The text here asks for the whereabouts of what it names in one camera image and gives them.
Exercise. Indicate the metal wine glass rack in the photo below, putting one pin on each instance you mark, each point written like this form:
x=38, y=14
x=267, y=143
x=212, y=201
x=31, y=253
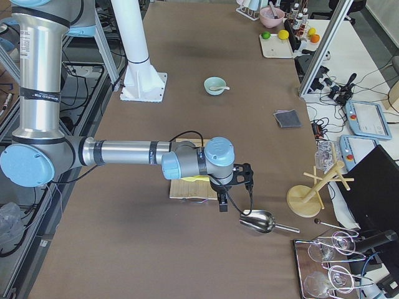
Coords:
x=305, y=265

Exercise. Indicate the teach pendant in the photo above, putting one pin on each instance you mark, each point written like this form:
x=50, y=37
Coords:
x=355, y=148
x=367, y=119

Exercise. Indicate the lower teach pendant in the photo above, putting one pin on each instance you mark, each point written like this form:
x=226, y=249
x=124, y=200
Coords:
x=355, y=148

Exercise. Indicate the yellow lemon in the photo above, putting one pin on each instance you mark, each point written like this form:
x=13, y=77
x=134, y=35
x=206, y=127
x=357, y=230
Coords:
x=283, y=34

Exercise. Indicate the crumpled plastic bag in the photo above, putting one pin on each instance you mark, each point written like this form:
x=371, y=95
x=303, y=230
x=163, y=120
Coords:
x=11, y=224

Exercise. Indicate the pale green ceramic bowl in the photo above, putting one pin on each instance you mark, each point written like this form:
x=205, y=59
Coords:
x=214, y=81

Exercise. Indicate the grey folded cloth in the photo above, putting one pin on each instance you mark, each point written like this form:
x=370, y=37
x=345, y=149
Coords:
x=287, y=119

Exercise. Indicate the bamboo cutting board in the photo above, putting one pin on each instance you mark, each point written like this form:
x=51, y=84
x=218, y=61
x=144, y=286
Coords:
x=181, y=189

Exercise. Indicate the wooden mug tree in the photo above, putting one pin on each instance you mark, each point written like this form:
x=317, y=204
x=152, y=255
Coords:
x=306, y=201

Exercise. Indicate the cream tray with bear drawing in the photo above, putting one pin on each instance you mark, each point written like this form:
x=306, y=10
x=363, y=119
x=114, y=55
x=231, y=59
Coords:
x=274, y=47

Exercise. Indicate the clear plastic container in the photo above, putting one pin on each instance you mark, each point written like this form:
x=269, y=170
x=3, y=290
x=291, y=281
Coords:
x=328, y=152

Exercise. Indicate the upper wine glass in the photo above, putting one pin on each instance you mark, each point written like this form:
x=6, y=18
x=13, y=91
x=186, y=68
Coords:
x=327, y=248

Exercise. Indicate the green lime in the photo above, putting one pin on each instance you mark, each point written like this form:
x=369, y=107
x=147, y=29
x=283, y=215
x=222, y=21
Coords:
x=266, y=35

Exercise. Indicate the white ceramic spoon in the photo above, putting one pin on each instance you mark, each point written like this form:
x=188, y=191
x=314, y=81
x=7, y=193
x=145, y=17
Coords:
x=217, y=88

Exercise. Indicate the metal scoop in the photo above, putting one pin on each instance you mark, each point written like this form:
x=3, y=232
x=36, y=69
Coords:
x=263, y=222

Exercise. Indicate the orange fruit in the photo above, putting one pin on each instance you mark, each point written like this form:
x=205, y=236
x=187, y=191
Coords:
x=315, y=38

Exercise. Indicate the aluminium frame post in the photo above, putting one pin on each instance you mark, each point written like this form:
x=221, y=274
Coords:
x=338, y=16

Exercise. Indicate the pink mixing bowl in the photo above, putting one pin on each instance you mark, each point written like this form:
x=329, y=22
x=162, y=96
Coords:
x=268, y=18

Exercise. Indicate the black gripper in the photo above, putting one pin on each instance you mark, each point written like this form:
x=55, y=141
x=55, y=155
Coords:
x=217, y=187

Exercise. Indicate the yellow plastic knife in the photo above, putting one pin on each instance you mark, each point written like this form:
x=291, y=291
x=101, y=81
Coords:
x=196, y=178

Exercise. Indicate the lower wine glass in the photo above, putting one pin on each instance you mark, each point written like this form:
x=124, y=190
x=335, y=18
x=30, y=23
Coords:
x=323, y=285

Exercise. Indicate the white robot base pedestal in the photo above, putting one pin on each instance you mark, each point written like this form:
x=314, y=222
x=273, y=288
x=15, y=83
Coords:
x=142, y=82

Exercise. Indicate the bottle rack with bottles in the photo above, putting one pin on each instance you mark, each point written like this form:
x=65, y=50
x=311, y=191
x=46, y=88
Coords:
x=296, y=24

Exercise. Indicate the black monitor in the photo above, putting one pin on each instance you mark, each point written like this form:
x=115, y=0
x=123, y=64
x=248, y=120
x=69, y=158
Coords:
x=373, y=195

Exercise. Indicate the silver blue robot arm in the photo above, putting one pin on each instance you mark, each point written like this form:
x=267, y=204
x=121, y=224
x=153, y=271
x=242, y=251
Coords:
x=40, y=151

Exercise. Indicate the upper teach pendant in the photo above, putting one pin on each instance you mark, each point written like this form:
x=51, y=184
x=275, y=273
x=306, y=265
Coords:
x=367, y=119

